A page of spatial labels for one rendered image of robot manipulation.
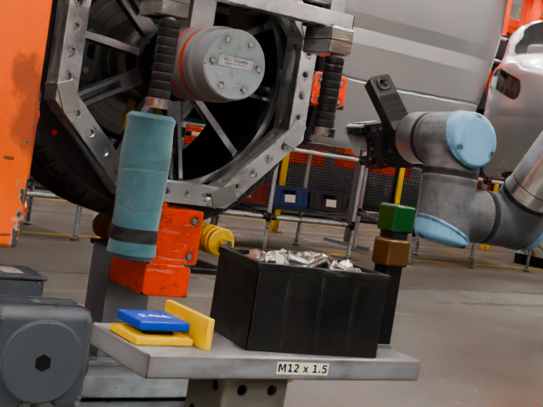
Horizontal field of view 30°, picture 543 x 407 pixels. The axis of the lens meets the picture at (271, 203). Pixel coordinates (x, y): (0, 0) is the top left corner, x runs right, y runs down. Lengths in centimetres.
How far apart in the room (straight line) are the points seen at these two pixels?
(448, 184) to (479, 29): 100
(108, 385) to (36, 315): 42
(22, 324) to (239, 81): 58
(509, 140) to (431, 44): 212
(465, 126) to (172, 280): 67
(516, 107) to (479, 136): 288
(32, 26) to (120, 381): 85
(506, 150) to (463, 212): 297
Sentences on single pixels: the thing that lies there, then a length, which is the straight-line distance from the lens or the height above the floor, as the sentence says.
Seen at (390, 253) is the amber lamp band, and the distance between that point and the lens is 147.
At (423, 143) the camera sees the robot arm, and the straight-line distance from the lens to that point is 169.
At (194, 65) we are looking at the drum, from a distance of 184.
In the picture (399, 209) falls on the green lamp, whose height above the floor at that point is 65.
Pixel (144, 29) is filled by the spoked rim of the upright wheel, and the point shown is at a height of 90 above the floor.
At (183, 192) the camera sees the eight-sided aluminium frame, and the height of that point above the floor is 60.
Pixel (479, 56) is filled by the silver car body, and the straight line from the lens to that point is 261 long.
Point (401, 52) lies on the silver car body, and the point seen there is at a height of 98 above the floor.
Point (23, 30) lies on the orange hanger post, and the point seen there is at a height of 82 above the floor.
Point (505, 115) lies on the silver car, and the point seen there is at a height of 102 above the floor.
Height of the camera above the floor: 71
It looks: 3 degrees down
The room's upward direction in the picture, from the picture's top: 9 degrees clockwise
